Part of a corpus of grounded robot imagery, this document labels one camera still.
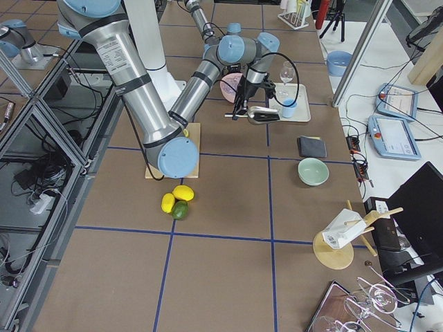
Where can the wooden stand with round base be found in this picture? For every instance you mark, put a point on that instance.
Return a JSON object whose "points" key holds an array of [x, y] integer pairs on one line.
{"points": [[342, 258]]}

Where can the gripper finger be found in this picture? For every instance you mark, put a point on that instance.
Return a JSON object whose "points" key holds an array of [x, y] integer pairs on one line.
{"points": [[239, 109]]}

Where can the white carton on stand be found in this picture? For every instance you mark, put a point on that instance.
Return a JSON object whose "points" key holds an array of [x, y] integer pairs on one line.
{"points": [[344, 228]]}

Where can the clear wine glass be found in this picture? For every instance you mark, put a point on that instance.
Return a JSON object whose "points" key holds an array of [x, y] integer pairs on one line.
{"points": [[287, 73]]}

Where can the blue teach pendant tablet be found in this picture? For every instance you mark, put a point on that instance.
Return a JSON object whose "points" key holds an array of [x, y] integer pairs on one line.
{"points": [[392, 138], [397, 101]]}

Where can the pile of clear ice cubes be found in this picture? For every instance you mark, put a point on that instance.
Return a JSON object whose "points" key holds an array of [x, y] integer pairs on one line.
{"points": [[230, 86]]}

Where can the whole yellow lemon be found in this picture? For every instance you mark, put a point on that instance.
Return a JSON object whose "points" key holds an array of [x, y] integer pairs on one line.
{"points": [[183, 193]]}

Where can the black camera tripod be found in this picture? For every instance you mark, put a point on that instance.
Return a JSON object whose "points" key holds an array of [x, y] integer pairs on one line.
{"points": [[335, 17]]}

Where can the red fire extinguisher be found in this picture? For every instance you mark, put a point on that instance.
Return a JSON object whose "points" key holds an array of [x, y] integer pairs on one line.
{"points": [[321, 14]]}

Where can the aluminium frame post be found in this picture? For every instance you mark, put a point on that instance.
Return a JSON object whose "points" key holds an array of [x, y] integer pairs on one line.
{"points": [[377, 15]]}

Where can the green lime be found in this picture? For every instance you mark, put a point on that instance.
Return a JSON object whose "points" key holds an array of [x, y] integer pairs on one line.
{"points": [[180, 210]]}

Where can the stainless steel ice scoop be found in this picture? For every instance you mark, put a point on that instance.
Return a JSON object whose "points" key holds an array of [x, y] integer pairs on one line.
{"points": [[259, 115]]}

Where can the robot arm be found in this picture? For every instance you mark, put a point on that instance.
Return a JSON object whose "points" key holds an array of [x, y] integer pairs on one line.
{"points": [[211, 41], [127, 38]]}

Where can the white wire cup rack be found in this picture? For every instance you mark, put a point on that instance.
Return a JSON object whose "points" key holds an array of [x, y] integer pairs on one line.
{"points": [[295, 13]]}

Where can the grey folded cloth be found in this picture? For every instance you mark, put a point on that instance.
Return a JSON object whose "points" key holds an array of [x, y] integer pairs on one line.
{"points": [[311, 147]]}

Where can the upside down wine glasses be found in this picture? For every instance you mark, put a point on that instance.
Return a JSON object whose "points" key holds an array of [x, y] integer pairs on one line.
{"points": [[369, 308]]}

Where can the cream bear tray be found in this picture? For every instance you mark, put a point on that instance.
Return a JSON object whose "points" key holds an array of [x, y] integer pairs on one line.
{"points": [[295, 91]]}

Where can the pink bowl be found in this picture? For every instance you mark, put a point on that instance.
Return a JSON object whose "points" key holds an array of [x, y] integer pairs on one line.
{"points": [[230, 99]]}

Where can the blue teach pendant tablet near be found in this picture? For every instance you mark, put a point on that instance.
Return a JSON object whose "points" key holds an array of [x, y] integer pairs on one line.
{"points": [[392, 138]]}

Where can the blue teach pendant tablet far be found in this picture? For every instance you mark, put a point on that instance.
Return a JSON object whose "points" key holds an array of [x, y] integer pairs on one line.
{"points": [[397, 101]]}

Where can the wooden cutting board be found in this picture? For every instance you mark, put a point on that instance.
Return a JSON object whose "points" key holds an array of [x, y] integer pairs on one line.
{"points": [[179, 157]]}

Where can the green ceramic bowl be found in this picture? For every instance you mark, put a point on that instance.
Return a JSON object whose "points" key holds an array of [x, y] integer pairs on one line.
{"points": [[313, 171]]}

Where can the light blue plastic cup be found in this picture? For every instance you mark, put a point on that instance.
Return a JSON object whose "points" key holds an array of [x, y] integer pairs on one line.
{"points": [[288, 108]]}

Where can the blue bowl on side desk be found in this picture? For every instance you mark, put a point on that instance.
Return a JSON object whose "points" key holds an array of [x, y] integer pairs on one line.
{"points": [[337, 62]]}

